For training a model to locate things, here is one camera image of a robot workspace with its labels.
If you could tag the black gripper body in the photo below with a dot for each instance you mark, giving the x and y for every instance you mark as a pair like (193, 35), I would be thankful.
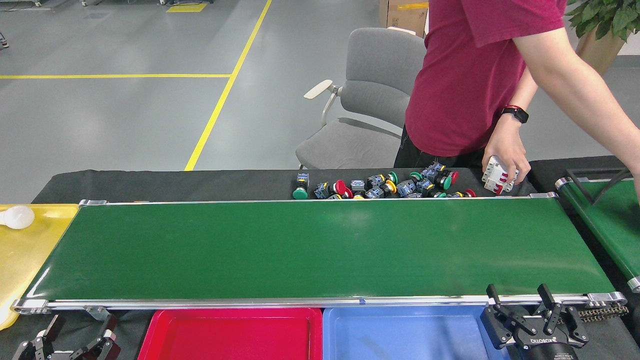
(545, 350)

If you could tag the blue plastic tray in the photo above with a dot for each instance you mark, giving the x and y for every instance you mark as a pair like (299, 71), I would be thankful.
(400, 335)

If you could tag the green conveyor belt aluminium frame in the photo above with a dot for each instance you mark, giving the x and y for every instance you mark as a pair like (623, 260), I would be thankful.
(300, 250)

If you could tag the short green conveyor belt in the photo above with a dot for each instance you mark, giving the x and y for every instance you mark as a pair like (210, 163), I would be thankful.
(610, 225)

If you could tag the person's right hand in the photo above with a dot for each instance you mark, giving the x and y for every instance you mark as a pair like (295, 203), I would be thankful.
(638, 182)

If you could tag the person's left forearm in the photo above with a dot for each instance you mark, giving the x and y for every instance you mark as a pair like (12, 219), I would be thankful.
(525, 92)

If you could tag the person's left hand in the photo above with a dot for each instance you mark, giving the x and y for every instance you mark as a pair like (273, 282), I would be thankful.
(507, 145)

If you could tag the red plastic tray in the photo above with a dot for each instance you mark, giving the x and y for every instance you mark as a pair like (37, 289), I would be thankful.
(230, 340)

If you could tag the metal cart frame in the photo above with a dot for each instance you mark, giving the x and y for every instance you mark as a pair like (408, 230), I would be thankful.
(120, 2)
(20, 2)

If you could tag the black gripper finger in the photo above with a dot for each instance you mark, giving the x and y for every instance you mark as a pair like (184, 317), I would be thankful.
(500, 325)
(102, 345)
(570, 325)
(35, 347)

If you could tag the brown cardboard box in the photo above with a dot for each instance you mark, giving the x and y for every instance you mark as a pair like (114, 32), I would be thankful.
(402, 17)

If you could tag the person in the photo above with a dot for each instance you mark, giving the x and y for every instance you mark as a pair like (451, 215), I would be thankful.
(460, 75)

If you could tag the black wristwatch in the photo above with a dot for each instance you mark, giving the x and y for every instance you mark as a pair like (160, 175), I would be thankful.
(517, 115)

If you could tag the grey office chair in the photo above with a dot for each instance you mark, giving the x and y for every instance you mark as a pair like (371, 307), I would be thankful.
(380, 95)

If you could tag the green plant in brown pot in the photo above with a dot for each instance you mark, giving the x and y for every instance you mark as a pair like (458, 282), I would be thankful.
(605, 20)

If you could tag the person's right forearm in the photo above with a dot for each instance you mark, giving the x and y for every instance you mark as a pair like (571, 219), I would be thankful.
(600, 115)

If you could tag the white light bulb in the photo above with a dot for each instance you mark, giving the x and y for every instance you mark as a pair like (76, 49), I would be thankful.
(17, 217)

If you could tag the yellow plastic tray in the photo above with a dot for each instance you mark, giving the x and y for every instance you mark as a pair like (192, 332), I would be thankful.
(30, 260)

